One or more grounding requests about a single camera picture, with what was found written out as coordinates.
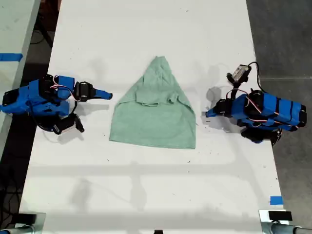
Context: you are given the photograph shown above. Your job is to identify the grey metal plate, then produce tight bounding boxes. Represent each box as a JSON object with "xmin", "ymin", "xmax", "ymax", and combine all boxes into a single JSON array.
[{"xmin": 11, "ymin": 212, "xmax": 47, "ymax": 230}]

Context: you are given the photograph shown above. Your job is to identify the black box on white plate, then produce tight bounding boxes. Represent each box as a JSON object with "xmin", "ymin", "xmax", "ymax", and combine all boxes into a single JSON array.
[{"xmin": 268, "ymin": 211, "xmax": 293, "ymax": 221}]

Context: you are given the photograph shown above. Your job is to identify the white side table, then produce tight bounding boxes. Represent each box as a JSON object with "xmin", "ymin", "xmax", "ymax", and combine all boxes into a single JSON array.
[{"xmin": 0, "ymin": 0, "xmax": 41, "ymax": 156}]

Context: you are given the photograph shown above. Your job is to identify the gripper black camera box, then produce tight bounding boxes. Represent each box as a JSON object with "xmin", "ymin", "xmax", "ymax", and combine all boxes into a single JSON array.
[
  {"xmin": 226, "ymin": 64, "xmax": 252, "ymax": 85},
  {"xmin": 52, "ymin": 114, "xmax": 85, "ymax": 136}
]

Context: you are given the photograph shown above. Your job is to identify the arm red white wire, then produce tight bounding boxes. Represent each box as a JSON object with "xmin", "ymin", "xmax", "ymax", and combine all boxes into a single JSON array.
[
  {"xmin": 244, "ymin": 94, "xmax": 294, "ymax": 128},
  {"xmin": 53, "ymin": 75, "xmax": 81, "ymax": 102}
]

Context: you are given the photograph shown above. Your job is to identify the short blue tape strip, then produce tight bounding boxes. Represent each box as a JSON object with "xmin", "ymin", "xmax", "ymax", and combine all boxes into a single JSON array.
[{"xmin": 270, "ymin": 195, "xmax": 284, "ymax": 206}]

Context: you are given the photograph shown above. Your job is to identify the pale green T-shirt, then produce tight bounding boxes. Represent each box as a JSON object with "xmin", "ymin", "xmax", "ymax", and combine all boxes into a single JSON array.
[{"xmin": 109, "ymin": 55, "xmax": 197, "ymax": 150}]

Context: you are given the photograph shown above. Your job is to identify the gripper black camera cable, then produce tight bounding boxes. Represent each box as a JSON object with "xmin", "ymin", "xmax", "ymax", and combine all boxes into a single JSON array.
[
  {"xmin": 28, "ymin": 102, "xmax": 61, "ymax": 134},
  {"xmin": 247, "ymin": 61, "xmax": 265, "ymax": 95}
]

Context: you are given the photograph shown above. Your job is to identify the long blue tape strip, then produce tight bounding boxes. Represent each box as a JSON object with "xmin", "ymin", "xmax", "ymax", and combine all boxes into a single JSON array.
[{"xmin": 0, "ymin": 53, "xmax": 24, "ymax": 62}]

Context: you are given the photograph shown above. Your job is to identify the black box on metal plate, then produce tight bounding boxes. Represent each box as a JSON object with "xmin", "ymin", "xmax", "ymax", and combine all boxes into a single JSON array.
[{"xmin": 17, "ymin": 213, "xmax": 38, "ymax": 224}]

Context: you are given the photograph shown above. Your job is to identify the grey metal tube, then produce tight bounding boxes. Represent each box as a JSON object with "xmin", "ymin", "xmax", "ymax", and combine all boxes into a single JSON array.
[{"xmin": 261, "ymin": 221, "xmax": 312, "ymax": 234}]

